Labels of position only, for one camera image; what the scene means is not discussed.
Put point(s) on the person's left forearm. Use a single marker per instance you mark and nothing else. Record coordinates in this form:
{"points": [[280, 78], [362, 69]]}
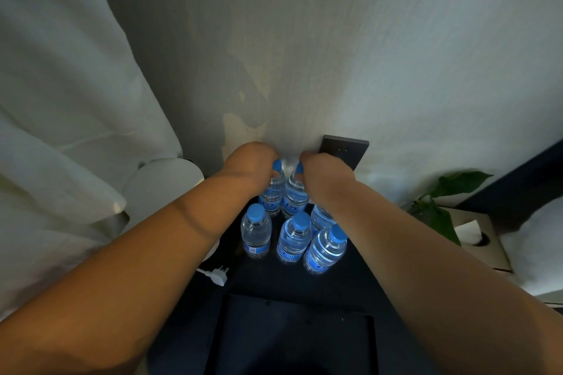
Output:
{"points": [[123, 273]]}

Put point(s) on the person's left fingers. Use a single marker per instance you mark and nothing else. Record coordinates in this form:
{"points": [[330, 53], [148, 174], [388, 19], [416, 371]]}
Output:
{"points": [[273, 163]]}

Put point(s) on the white tissue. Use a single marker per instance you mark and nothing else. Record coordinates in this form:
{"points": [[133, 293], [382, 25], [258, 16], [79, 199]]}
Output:
{"points": [[468, 232]]}

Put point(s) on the person's right forearm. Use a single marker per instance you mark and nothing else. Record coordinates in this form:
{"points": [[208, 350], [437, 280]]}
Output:
{"points": [[444, 295]]}

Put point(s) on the dark wall switch panel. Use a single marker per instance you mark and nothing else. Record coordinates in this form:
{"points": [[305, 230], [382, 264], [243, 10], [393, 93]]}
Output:
{"points": [[347, 150]]}

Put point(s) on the dark headboard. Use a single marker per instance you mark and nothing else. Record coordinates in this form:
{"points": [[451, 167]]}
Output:
{"points": [[519, 185]]}

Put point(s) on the brown cardboard tissue box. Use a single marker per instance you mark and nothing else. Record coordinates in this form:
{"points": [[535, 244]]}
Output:
{"points": [[492, 251]]}

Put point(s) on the person's right fingers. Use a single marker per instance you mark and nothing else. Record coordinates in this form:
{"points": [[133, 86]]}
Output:
{"points": [[305, 164]]}

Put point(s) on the white round appliance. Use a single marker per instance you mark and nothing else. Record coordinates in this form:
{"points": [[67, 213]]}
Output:
{"points": [[162, 188]]}

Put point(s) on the cluster of water bottles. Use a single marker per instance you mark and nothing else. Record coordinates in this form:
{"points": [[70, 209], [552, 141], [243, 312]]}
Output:
{"points": [[294, 239]]}

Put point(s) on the green leafy plant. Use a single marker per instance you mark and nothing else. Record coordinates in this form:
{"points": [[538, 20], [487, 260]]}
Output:
{"points": [[435, 212]]}

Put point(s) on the white pillow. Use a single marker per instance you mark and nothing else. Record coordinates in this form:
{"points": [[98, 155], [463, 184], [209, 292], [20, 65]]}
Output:
{"points": [[539, 247]]}

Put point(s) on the dark rectangular tray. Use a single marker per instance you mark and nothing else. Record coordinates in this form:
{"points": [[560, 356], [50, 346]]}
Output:
{"points": [[290, 335]]}

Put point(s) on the person's right hand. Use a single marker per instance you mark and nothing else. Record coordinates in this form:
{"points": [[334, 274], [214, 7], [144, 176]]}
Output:
{"points": [[327, 181]]}

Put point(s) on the person's left hand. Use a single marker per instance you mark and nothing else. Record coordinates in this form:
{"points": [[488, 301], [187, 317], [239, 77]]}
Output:
{"points": [[248, 166]]}

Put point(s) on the small blue-capped water bottle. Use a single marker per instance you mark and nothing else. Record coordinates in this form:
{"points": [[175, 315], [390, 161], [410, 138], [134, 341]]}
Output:
{"points": [[294, 196], [272, 199]]}

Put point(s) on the white curtain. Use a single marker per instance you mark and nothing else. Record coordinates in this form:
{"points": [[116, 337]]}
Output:
{"points": [[61, 124]]}

